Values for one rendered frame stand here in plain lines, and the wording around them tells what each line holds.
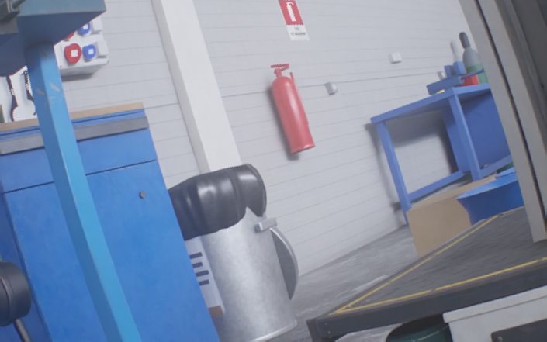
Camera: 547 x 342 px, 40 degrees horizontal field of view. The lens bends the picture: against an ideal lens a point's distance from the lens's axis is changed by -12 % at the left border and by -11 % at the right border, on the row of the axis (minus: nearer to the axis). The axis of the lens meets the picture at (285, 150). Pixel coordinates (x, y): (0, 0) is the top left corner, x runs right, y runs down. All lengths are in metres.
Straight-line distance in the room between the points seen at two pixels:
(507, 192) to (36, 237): 1.29
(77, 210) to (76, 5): 0.46
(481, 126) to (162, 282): 5.18
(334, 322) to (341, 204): 4.72
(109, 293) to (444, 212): 1.72
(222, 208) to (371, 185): 3.36
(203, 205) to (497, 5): 2.00
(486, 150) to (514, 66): 6.32
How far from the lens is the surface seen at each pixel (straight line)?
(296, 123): 5.39
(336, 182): 5.88
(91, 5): 1.82
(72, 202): 1.85
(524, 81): 1.14
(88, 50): 4.13
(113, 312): 1.85
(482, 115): 7.43
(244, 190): 3.10
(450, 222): 3.24
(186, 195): 3.00
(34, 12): 1.70
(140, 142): 2.72
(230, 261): 3.04
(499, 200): 1.86
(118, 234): 2.54
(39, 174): 2.38
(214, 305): 3.07
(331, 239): 5.65
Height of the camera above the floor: 0.50
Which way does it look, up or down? 3 degrees up
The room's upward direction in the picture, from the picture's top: 18 degrees counter-clockwise
